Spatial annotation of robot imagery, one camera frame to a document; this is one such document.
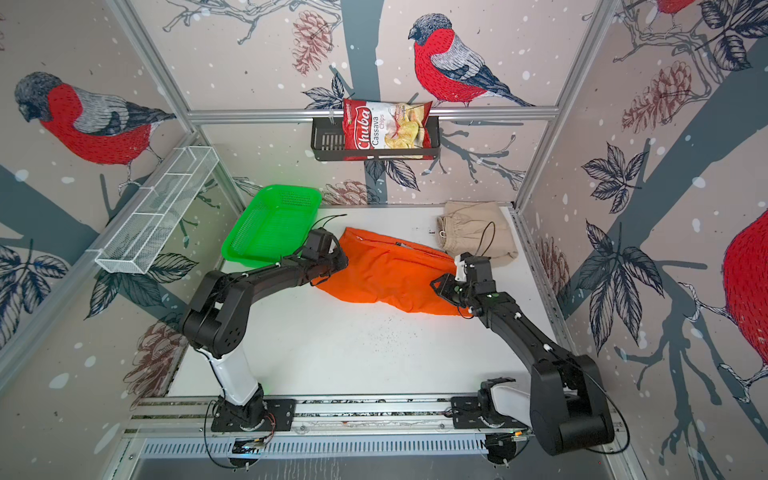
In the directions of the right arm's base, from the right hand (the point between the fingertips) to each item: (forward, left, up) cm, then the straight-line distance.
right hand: (431, 288), depth 86 cm
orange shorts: (+11, +15, -8) cm, 21 cm away
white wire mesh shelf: (-2, +72, +24) cm, 76 cm away
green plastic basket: (+31, +62, -8) cm, 69 cm away
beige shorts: (+31, -19, -8) cm, 38 cm away
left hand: (+11, +27, -1) cm, 29 cm away
